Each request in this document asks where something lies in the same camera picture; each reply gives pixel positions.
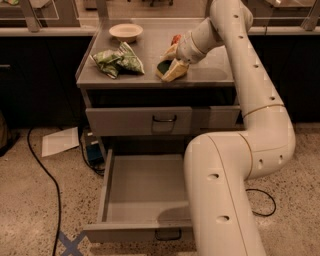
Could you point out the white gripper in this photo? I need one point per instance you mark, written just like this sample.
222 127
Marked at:
185 50

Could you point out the white ceramic bowl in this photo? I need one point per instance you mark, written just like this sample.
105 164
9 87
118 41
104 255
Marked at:
126 32

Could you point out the white paper sheet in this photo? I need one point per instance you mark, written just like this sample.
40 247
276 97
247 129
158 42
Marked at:
60 141

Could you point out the black drawer handle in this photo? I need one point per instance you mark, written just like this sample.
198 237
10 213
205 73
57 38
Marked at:
161 120
168 234

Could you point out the open grey middle drawer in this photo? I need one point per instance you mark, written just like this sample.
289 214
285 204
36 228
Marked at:
141 194

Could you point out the grey upper drawer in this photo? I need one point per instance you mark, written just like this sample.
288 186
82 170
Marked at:
137 121

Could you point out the green and yellow sponge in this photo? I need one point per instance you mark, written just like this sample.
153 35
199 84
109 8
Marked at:
163 67

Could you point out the blue box on floor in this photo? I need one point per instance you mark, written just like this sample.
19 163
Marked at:
94 154

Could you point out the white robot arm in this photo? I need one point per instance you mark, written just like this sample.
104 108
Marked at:
216 164

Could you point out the green chip bag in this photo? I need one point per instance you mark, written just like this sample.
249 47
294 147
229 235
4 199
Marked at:
112 62

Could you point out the grey metal drawer cabinet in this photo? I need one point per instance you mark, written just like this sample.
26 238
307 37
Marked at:
207 83

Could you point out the black middle drawer handle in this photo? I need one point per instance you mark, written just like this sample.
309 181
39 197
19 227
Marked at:
168 234

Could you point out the black upper drawer handle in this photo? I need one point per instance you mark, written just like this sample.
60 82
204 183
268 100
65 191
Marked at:
161 120

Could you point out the crushed orange soda can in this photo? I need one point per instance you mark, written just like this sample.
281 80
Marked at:
175 39

